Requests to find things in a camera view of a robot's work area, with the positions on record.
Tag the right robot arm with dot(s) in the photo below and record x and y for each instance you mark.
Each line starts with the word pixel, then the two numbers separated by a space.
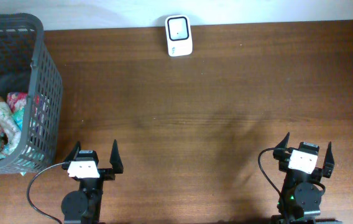
pixel 302 190

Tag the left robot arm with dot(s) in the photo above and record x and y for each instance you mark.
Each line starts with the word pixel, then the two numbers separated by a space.
pixel 84 205

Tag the white barcode scanner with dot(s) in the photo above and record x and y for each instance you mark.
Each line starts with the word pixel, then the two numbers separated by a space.
pixel 179 36

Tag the red floral tissue pack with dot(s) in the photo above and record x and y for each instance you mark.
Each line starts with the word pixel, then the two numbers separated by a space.
pixel 17 101

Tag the grey plastic mesh basket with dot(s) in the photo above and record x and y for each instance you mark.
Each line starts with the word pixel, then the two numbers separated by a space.
pixel 27 66

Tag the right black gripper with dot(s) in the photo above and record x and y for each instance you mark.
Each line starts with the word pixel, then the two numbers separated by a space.
pixel 327 169

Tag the teal wet wipes pack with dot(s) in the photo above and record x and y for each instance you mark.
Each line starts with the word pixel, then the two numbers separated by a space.
pixel 18 116

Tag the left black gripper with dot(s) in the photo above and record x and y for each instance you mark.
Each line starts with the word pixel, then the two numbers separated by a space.
pixel 116 162

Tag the white floral tube gold cap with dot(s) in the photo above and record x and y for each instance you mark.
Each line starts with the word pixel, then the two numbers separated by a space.
pixel 11 129

